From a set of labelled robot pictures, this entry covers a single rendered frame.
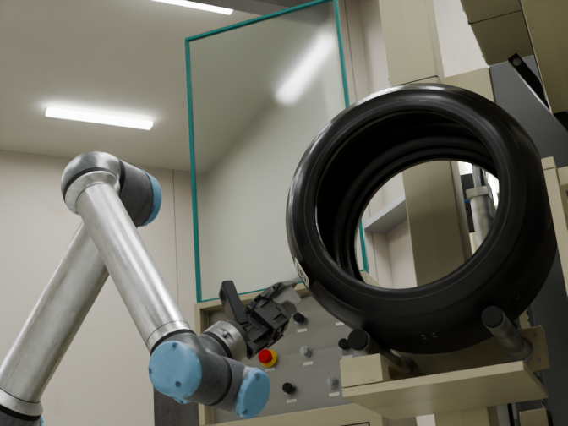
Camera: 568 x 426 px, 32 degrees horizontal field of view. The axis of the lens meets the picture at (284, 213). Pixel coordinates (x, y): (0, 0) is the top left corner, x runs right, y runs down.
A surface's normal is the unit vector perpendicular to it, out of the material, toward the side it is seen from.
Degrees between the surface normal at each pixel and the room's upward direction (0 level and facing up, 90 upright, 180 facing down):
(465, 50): 90
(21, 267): 90
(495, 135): 86
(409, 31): 90
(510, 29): 180
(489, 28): 180
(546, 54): 162
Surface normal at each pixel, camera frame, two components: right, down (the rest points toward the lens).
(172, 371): -0.55, -0.26
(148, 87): 0.07, 0.93
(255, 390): 0.79, 0.19
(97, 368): 0.42, -0.36
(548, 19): -0.04, 0.78
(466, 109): -0.25, -0.46
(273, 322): 0.24, -0.66
